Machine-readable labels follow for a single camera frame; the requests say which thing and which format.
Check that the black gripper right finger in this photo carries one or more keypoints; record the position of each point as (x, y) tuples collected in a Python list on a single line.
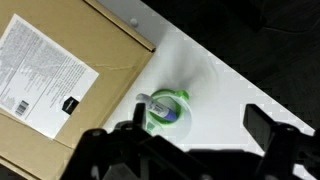
[(283, 143)]

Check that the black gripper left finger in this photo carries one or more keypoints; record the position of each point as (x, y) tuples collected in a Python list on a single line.
[(100, 153)]

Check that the grey marker with blue band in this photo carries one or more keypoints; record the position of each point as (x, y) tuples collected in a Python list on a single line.
[(160, 109)]

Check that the clear cup with green rim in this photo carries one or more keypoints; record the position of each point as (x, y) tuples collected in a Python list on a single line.
[(181, 95)]

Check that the brown cardboard box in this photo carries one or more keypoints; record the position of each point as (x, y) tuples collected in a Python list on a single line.
[(110, 43)]

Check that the white table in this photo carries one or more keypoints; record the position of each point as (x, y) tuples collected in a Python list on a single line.
[(220, 110)]

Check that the white printed paper label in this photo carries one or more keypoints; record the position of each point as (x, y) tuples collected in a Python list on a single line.
[(36, 73)]

